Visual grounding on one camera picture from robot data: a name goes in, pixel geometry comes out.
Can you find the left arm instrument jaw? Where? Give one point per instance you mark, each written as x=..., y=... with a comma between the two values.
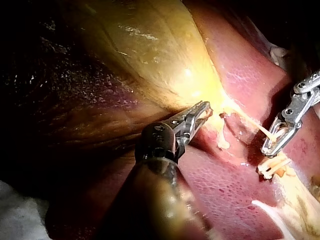
x=203, y=118
x=198, y=108

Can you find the gallbladder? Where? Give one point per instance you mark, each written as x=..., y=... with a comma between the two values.
x=155, y=55

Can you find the right arm instrument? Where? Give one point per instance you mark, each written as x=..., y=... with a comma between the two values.
x=300, y=102

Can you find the white clip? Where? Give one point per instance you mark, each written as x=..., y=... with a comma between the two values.
x=279, y=130
x=265, y=172

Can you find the pale fatty tissue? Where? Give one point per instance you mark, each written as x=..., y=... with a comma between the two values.
x=278, y=55
x=223, y=142
x=297, y=200

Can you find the white cloth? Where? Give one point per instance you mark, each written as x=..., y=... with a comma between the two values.
x=17, y=215

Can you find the dark left arm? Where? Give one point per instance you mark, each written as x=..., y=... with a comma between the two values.
x=150, y=200

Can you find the dark red liver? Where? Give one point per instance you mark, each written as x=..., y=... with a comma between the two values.
x=237, y=82

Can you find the left arm instrument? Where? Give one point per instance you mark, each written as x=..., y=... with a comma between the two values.
x=160, y=140

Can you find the right arm instrument jaw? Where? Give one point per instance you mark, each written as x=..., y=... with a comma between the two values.
x=285, y=141
x=268, y=142

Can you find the thin tube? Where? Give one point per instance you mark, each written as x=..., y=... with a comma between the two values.
x=260, y=128

